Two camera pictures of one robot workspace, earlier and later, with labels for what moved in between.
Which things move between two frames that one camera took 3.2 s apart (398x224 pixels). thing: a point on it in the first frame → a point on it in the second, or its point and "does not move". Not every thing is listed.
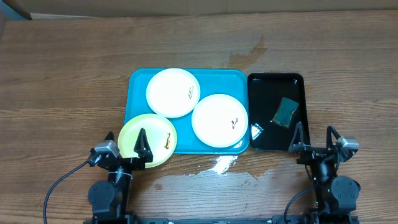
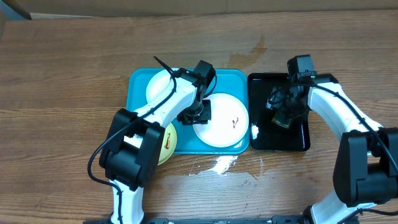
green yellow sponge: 283,114 does not move
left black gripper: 138,163 → 204,119
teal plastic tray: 234,83 does not move
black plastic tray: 265,93 does not move
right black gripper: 311,155 → 277,104
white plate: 219,121 does not move
